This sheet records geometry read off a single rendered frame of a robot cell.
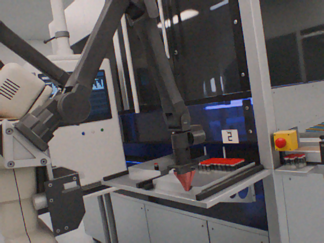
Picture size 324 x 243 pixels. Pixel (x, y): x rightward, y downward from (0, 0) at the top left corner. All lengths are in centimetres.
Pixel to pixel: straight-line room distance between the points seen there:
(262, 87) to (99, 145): 105
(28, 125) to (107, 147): 114
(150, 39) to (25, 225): 66
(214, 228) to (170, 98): 84
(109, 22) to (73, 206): 53
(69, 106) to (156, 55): 33
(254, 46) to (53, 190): 89
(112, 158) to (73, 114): 113
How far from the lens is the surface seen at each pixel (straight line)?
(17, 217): 94
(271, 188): 128
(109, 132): 183
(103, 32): 84
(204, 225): 161
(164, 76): 93
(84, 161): 178
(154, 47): 92
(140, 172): 143
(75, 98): 75
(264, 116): 121
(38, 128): 73
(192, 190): 102
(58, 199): 89
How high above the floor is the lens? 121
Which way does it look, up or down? 4 degrees down
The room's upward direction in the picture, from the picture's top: 9 degrees counter-clockwise
